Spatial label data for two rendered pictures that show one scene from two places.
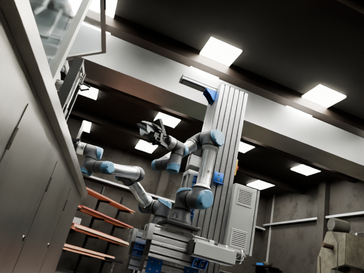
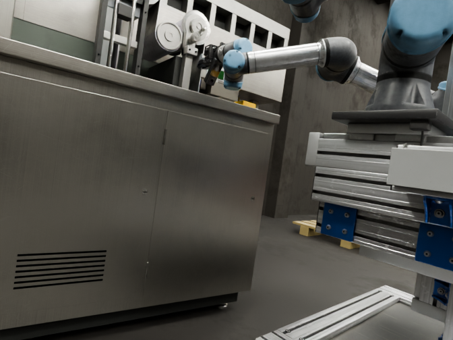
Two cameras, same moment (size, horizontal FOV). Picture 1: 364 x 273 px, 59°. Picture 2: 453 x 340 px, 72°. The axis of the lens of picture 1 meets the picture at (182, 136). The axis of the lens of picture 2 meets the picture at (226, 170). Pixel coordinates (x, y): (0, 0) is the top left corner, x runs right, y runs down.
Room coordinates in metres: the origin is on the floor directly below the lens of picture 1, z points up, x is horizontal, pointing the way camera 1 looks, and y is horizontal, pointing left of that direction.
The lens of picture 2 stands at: (1.38, -0.59, 0.66)
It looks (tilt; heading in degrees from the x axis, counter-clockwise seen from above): 1 degrees down; 61
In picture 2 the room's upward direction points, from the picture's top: 8 degrees clockwise
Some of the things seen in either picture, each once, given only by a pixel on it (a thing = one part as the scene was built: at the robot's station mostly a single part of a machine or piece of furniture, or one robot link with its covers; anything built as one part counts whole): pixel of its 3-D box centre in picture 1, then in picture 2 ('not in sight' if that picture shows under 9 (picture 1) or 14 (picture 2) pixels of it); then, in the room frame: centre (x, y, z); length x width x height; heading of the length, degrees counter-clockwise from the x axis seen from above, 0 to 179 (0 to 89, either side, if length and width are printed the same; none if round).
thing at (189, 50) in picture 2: not in sight; (187, 67); (1.84, 0.74, 1.05); 0.06 x 0.05 x 0.31; 97
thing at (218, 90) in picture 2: not in sight; (203, 95); (2.03, 0.96, 1.00); 0.40 x 0.16 x 0.06; 97
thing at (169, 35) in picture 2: not in sight; (158, 42); (1.74, 0.89, 1.18); 0.26 x 0.12 x 0.12; 97
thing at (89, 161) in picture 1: (90, 166); (234, 73); (1.95, 0.51, 1.01); 0.11 x 0.08 x 0.11; 59
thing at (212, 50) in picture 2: (69, 143); (216, 56); (1.94, 0.68, 1.12); 0.12 x 0.08 x 0.09; 97
